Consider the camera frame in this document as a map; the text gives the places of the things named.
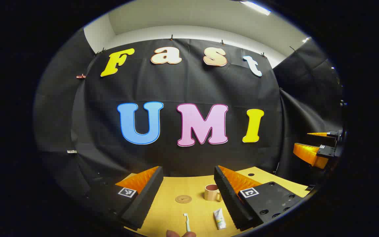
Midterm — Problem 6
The black backdrop cloth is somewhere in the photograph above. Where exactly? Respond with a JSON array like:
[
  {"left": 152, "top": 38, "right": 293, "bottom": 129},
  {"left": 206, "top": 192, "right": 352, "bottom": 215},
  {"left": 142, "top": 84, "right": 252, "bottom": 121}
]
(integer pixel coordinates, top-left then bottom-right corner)
[{"left": 33, "top": 28, "right": 344, "bottom": 211}]

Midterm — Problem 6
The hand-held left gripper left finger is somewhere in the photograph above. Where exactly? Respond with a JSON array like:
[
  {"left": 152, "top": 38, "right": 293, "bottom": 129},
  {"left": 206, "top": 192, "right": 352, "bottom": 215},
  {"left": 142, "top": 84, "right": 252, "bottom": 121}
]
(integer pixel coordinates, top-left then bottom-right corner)
[{"left": 81, "top": 166, "right": 164, "bottom": 231}]

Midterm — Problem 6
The beige cup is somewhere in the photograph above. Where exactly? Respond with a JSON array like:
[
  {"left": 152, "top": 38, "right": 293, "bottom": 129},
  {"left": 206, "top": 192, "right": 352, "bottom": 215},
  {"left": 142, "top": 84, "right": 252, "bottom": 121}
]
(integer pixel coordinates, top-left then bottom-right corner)
[{"left": 204, "top": 184, "right": 223, "bottom": 202}]

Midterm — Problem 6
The ceiling light panel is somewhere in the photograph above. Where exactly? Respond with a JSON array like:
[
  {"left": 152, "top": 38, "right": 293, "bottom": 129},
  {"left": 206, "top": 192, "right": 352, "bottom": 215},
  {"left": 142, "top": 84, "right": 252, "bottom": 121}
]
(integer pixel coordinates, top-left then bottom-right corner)
[{"left": 240, "top": 1, "right": 271, "bottom": 16}]

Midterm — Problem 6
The wooden desktop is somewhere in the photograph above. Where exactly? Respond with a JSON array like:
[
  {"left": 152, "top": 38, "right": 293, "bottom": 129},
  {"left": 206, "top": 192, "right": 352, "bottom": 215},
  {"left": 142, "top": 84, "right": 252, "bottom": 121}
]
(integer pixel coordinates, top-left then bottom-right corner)
[{"left": 124, "top": 166, "right": 310, "bottom": 237}]

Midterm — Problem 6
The white toothpaste tube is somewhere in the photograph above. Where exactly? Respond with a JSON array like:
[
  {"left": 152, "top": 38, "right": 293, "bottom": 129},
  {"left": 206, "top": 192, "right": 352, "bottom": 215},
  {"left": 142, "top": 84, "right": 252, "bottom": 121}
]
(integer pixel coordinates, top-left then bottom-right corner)
[{"left": 213, "top": 208, "right": 227, "bottom": 230}]

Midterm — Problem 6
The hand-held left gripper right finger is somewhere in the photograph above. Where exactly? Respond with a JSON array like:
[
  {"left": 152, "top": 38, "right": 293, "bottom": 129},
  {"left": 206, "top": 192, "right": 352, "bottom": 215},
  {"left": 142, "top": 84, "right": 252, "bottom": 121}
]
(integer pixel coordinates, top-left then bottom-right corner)
[{"left": 214, "top": 165, "right": 306, "bottom": 231}]

